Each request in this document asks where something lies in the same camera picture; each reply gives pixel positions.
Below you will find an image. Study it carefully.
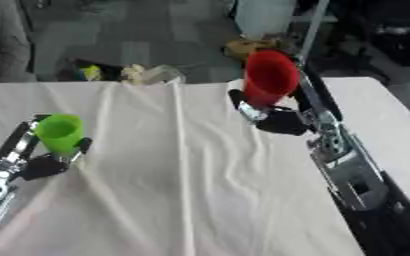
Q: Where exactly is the brown soft toy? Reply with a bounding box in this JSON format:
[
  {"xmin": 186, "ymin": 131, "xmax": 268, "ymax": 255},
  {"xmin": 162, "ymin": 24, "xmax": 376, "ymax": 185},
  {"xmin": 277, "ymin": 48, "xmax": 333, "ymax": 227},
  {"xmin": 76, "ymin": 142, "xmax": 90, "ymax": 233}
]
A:
[{"xmin": 222, "ymin": 38, "xmax": 284, "ymax": 61}]

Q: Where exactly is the yellow green toy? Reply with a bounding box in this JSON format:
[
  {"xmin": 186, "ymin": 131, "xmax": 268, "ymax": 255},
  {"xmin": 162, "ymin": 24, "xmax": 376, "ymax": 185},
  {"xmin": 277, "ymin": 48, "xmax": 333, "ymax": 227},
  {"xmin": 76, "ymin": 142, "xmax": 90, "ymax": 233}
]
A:
[{"xmin": 77, "ymin": 64, "xmax": 104, "ymax": 82}]

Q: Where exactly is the silver metal pole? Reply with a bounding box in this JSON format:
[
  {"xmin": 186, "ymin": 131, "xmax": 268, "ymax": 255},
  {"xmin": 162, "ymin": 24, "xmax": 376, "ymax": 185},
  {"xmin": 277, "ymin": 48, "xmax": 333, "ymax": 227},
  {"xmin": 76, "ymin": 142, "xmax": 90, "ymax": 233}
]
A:
[{"xmin": 297, "ymin": 0, "xmax": 331, "ymax": 60}]

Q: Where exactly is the green plastic cup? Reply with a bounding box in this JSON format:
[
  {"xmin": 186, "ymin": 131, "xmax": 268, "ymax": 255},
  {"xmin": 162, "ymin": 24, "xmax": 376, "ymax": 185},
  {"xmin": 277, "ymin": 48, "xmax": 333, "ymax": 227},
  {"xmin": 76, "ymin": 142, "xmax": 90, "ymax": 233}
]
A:
[{"xmin": 33, "ymin": 113, "xmax": 86, "ymax": 157}]

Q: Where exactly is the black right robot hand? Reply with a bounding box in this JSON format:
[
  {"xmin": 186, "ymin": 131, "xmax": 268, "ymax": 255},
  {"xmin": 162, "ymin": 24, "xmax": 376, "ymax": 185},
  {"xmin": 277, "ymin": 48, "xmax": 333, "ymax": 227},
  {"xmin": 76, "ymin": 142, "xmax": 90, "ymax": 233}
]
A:
[{"xmin": 226, "ymin": 61, "xmax": 345, "ymax": 137}]

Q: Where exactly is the cream soft toy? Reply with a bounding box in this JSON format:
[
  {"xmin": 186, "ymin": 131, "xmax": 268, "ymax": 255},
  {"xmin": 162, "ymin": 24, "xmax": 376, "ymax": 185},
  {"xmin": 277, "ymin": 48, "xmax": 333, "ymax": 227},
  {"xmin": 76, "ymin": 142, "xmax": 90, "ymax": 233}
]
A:
[{"xmin": 119, "ymin": 63, "xmax": 149, "ymax": 86}]

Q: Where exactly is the black bag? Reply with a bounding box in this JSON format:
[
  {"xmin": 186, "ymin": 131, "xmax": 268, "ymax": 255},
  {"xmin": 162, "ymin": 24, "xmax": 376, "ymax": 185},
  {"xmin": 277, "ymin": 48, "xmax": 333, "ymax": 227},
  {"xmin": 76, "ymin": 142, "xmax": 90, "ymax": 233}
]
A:
[{"xmin": 364, "ymin": 0, "xmax": 410, "ymax": 68}]

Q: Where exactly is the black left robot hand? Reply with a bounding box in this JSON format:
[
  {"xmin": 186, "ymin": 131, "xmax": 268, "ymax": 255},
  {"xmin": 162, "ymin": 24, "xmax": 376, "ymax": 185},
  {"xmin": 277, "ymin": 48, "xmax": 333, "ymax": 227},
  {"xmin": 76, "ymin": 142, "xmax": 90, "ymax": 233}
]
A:
[{"xmin": 0, "ymin": 113, "xmax": 95, "ymax": 182}]

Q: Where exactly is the red plastic cup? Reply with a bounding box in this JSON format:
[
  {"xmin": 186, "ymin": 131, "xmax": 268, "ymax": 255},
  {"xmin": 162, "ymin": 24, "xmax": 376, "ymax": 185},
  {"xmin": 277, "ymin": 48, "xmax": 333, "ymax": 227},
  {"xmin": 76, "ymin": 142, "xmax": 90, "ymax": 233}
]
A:
[{"xmin": 241, "ymin": 50, "xmax": 302, "ymax": 109}]

